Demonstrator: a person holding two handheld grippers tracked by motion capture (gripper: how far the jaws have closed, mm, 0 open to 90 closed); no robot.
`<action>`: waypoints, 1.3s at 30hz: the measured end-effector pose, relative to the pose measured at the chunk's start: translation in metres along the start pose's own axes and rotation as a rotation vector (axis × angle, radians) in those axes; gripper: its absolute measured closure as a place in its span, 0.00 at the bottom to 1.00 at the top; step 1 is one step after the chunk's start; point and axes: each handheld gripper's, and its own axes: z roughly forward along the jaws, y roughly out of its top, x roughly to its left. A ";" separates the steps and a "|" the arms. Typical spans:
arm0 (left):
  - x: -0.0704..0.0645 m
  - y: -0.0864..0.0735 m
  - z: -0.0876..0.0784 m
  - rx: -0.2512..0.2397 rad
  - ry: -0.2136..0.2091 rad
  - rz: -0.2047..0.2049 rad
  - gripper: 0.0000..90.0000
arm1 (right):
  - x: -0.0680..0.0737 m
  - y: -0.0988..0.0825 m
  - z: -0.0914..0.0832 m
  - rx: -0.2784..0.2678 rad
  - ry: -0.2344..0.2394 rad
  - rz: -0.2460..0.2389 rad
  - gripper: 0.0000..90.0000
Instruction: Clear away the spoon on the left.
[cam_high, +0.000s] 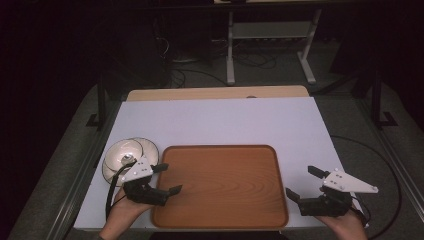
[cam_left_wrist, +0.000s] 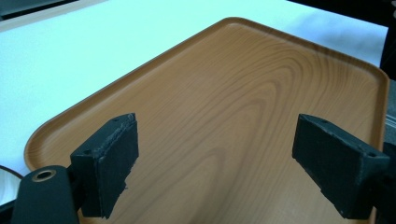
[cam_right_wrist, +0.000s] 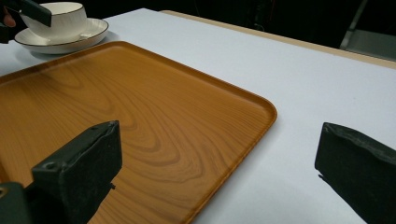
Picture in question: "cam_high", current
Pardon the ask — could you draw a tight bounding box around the person's right hand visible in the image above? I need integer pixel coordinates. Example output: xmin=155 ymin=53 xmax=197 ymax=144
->
xmin=315 ymin=209 xmax=370 ymax=240

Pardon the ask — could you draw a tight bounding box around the aluminium frame rail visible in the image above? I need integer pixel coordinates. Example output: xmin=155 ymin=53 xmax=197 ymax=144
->
xmin=46 ymin=99 xmax=123 ymax=240
xmin=354 ymin=98 xmax=424 ymax=214

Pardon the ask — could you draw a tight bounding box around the white table cover sheet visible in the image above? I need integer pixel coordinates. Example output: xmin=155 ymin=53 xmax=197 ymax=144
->
xmin=73 ymin=96 xmax=365 ymax=232

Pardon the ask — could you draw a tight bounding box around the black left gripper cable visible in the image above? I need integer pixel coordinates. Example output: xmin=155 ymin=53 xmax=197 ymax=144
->
xmin=105 ymin=161 xmax=137 ymax=220

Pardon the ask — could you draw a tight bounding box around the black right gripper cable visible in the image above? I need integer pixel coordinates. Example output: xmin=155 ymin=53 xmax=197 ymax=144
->
xmin=329 ymin=134 xmax=403 ymax=240

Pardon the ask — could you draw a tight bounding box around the white metal desk frame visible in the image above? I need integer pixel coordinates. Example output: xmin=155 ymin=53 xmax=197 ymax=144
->
xmin=225 ymin=9 xmax=322 ymax=87

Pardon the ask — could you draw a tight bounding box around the black metal stand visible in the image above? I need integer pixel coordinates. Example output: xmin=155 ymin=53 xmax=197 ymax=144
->
xmin=370 ymin=71 xmax=399 ymax=128
xmin=85 ymin=74 xmax=108 ymax=130

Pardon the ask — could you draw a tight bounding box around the brown wooden tray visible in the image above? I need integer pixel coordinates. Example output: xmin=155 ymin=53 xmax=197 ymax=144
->
xmin=150 ymin=144 xmax=290 ymax=230

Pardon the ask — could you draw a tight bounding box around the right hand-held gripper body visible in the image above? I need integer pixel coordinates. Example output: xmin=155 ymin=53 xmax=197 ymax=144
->
xmin=295 ymin=168 xmax=380 ymax=218

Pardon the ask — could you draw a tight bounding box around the black floor cable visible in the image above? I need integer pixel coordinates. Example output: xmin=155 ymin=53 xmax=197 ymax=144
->
xmin=233 ymin=51 xmax=278 ymax=70
xmin=168 ymin=67 xmax=228 ymax=88

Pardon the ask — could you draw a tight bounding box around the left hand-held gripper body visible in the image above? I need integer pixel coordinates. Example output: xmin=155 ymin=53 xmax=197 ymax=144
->
xmin=119 ymin=157 xmax=170 ymax=207

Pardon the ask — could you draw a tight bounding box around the person's left hand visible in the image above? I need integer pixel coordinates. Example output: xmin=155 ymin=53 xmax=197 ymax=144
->
xmin=99 ymin=188 xmax=155 ymax=240

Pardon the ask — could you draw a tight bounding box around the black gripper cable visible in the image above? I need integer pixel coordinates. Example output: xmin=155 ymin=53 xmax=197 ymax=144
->
xmin=105 ymin=161 xmax=137 ymax=220
xmin=329 ymin=134 xmax=403 ymax=240

